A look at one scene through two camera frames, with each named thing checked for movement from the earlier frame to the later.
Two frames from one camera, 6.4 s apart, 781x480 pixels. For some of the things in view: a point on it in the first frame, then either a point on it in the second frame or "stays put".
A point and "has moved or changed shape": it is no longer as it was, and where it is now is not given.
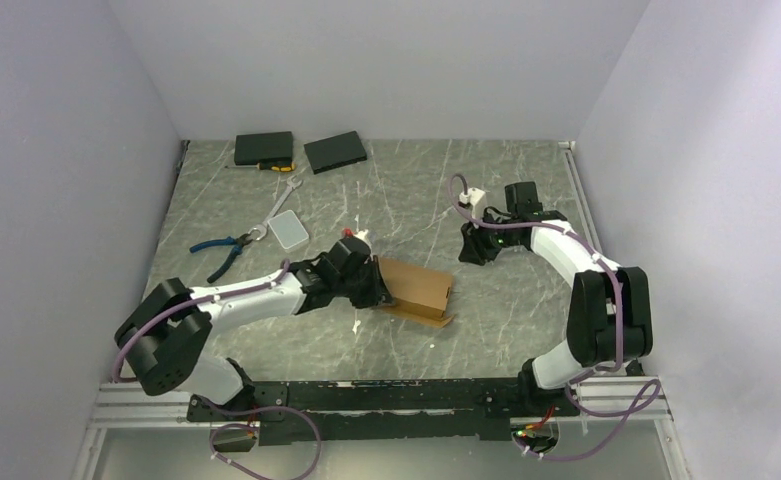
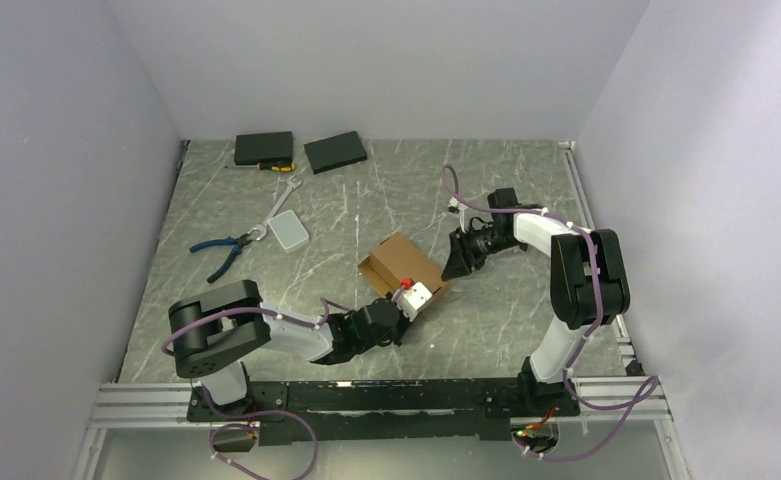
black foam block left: [250, 149] stays put
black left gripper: [377, 295] -> [396, 339]
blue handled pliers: [238, 243] stays put
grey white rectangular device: [288, 229] stays put
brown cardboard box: [418, 295] has moved or changed shape
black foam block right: [335, 152] stays put
